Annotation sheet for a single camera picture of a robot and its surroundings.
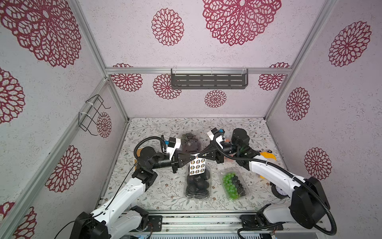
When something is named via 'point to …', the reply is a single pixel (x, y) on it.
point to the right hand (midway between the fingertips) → (198, 156)
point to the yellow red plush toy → (268, 154)
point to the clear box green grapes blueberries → (235, 184)
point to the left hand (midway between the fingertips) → (194, 158)
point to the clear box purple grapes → (190, 143)
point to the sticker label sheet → (197, 166)
